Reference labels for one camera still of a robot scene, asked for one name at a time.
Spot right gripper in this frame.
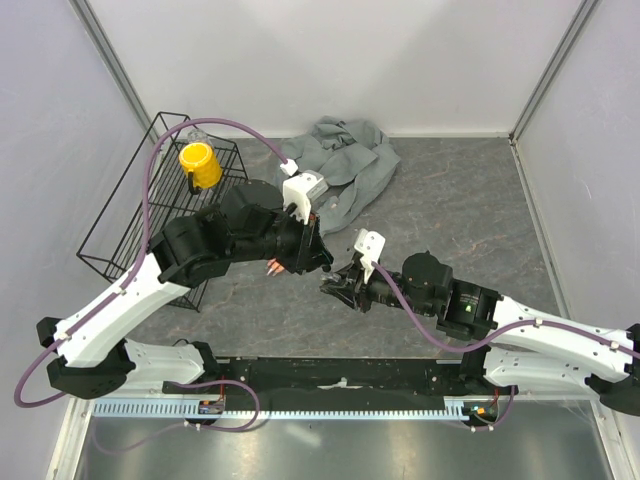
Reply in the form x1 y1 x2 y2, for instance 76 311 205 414
320 260 435 317

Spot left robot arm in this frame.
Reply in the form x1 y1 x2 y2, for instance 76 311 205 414
37 173 333 399

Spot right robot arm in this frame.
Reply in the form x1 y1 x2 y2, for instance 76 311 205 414
320 252 639 416

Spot mannequin hand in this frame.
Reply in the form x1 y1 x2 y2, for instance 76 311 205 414
267 259 285 276

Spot grey shirt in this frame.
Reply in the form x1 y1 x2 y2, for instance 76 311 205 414
281 116 401 236

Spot yellow cup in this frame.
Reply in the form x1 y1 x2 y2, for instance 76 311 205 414
179 142 222 195

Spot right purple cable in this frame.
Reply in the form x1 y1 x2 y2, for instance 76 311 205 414
372 261 640 361

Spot purple cable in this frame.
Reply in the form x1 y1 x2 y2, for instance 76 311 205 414
372 261 640 361
13 118 291 409

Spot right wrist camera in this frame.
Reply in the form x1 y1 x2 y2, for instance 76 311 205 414
354 229 386 284

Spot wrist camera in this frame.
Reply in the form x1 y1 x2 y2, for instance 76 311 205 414
280 159 328 225
354 229 386 284

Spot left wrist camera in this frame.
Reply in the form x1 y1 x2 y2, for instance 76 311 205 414
280 159 328 225

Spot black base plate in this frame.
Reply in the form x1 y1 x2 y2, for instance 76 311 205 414
162 354 518 409

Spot slotted cable duct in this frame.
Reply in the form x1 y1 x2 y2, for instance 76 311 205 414
92 398 469 421

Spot black wire basket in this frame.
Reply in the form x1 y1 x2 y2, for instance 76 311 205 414
77 111 248 282

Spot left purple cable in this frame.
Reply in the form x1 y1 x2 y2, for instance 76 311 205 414
13 118 291 409

